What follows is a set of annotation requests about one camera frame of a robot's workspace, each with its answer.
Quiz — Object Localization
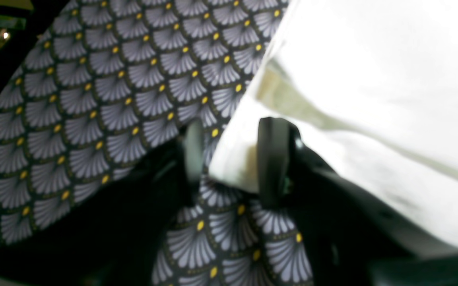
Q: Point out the white printed T-shirt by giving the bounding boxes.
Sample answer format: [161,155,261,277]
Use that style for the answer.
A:
[208,0,458,247]

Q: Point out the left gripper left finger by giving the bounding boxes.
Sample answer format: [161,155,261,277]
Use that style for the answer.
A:
[176,119,205,207]

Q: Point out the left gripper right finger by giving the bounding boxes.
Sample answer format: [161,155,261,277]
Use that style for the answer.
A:
[256,116,303,210]

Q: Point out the patterned grey tablecloth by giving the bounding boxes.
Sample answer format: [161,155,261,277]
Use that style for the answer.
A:
[0,0,314,286]

